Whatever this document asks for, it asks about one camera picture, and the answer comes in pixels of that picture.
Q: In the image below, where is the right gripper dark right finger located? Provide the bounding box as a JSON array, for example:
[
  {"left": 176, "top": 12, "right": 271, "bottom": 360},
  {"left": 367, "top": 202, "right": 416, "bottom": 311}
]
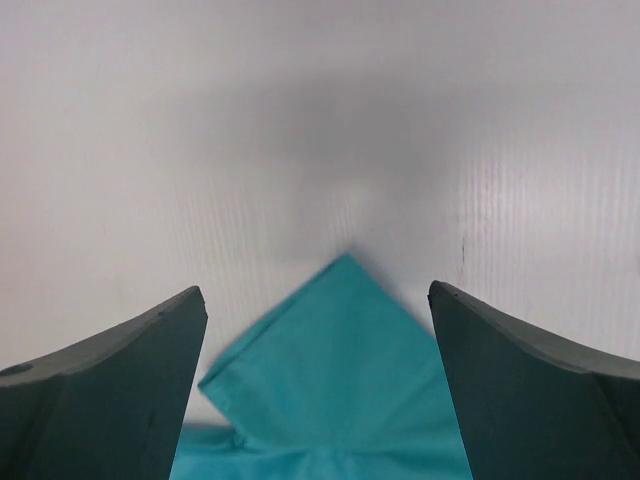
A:
[{"left": 428, "top": 281, "right": 639, "bottom": 479}]

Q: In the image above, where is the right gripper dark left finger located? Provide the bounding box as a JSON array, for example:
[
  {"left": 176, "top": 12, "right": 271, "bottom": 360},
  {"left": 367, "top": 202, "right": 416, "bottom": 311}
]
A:
[{"left": 1, "top": 286, "right": 208, "bottom": 479}]

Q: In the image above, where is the teal t shirt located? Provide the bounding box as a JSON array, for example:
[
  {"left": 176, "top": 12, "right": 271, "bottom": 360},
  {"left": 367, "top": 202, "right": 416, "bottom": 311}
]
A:
[{"left": 171, "top": 254, "right": 471, "bottom": 479}]

